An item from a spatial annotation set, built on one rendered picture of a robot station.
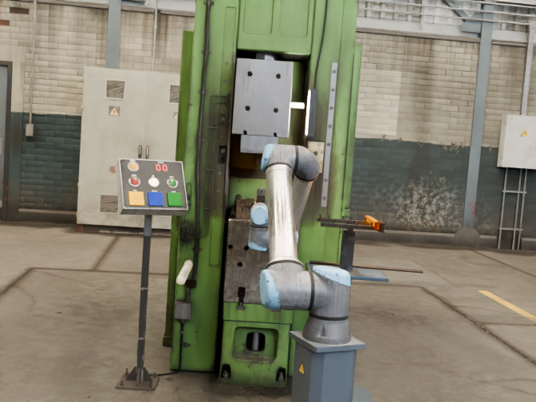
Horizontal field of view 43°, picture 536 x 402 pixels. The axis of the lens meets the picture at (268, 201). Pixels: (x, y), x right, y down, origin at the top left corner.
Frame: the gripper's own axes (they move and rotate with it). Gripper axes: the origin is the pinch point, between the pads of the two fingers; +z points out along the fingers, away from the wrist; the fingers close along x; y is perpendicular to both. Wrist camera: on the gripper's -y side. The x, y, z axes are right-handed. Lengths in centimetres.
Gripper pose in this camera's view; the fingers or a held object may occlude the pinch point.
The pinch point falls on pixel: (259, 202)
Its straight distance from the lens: 367.3
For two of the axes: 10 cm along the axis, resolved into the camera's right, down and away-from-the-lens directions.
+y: -0.7, 9.9, 1.1
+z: -0.2, -1.1, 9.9
